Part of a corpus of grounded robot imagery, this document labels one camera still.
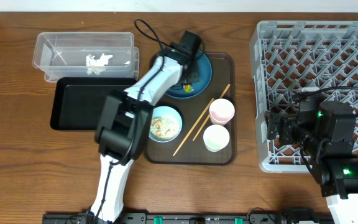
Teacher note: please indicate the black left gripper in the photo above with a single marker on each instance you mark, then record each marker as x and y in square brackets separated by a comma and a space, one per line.
[195, 78]

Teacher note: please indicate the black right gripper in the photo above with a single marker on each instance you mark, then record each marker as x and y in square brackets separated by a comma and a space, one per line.
[288, 124]

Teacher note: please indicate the yellow green snack wrapper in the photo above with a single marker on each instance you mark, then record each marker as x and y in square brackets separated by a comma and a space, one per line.
[188, 88]

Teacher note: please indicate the pink plastic cup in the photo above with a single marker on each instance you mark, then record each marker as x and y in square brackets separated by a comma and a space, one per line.
[224, 111]

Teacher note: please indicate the light green plastic cup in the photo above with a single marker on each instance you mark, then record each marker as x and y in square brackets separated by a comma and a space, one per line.
[216, 137]

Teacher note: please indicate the white tissue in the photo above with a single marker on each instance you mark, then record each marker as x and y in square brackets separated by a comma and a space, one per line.
[97, 66]

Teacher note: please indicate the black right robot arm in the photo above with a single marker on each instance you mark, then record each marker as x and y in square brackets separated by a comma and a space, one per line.
[324, 132]

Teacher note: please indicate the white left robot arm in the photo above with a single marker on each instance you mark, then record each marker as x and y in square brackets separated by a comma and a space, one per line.
[124, 125]

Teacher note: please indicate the grey dishwasher rack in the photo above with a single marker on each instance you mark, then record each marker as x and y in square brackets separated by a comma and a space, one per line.
[286, 56]

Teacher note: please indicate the dark blue plate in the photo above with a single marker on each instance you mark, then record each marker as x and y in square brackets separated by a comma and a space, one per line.
[205, 76]

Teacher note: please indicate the long wooden chopstick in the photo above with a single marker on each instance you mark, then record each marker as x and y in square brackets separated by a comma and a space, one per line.
[193, 127]

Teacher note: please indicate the short wooden chopstick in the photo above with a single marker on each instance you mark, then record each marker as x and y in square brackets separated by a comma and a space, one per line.
[211, 112]

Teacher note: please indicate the light blue food bowl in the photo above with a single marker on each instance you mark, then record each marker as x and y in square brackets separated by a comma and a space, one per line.
[166, 124]

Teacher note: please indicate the black rectangular tray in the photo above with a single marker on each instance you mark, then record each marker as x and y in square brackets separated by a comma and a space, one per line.
[78, 101]

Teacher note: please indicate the clear plastic bin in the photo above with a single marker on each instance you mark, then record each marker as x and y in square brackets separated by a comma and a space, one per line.
[63, 54]

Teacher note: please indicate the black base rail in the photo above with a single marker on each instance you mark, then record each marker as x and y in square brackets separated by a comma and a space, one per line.
[289, 216]

